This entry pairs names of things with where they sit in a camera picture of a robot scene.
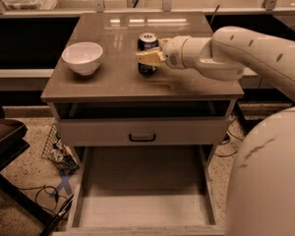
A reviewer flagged black floor cable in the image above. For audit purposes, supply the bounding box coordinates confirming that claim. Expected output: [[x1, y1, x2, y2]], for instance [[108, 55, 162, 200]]
[[213, 116, 245, 158], [16, 184, 74, 218]]

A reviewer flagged black chair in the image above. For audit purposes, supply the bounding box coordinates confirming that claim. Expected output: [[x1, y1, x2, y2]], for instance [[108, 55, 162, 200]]
[[0, 105, 53, 225]]

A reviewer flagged white ceramic bowl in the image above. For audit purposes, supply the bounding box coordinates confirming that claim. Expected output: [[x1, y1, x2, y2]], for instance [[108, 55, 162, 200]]
[[61, 42, 103, 76]]

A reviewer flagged open middle drawer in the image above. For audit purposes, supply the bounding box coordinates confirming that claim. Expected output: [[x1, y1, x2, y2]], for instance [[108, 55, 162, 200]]
[[52, 146, 224, 236]]

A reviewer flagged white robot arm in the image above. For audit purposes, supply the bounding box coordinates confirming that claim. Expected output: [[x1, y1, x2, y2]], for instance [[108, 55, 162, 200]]
[[136, 27, 295, 236]]

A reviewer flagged black floor cable left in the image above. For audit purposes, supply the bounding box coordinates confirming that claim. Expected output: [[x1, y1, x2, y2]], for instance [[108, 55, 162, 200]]
[[16, 184, 74, 218]]

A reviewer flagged blue pepsi can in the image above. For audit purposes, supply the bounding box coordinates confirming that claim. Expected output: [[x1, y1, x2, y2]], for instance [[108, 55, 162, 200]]
[[138, 32, 158, 76]]

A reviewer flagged black drawer handle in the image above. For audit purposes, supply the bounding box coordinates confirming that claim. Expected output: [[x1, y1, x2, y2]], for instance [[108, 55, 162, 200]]
[[129, 134, 156, 143]]

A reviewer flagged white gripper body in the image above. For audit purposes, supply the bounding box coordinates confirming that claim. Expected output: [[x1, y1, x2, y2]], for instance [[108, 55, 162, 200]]
[[161, 36, 189, 70]]

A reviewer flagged black floor cable right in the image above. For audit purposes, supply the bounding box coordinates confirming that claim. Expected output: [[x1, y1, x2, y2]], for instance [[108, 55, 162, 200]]
[[213, 116, 245, 158]]

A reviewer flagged grey drawer cabinet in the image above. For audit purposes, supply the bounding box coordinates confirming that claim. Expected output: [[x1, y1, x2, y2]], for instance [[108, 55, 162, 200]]
[[40, 11, 245, 236]]

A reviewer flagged closed top drawer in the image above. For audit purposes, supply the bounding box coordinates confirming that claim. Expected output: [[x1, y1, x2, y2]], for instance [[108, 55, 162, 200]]
[[56, 118, 230, 147]]

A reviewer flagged wire basket with items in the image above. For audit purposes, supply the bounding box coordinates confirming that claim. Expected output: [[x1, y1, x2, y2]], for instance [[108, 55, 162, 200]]
[[41, 125, 79, 175]]

